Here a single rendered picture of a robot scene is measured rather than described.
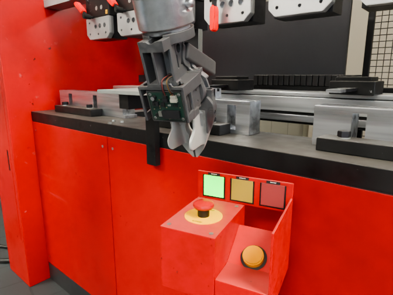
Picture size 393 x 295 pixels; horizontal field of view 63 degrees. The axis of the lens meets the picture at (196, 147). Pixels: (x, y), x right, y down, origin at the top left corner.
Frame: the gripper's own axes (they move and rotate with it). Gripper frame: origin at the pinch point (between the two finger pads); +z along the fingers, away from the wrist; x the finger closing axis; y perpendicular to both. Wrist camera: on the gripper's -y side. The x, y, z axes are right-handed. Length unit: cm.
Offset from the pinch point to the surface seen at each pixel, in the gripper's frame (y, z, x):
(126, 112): -50, 20, -55
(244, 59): -98, 15, -21
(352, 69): -221, 63, 24
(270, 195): -6.6, 13.9, 10.7
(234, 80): -62, 12, -14
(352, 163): -14.9, 10.3, 24.7
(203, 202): 1.3, 11.1, 0.2
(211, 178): -7.4, 12.5, -1.8
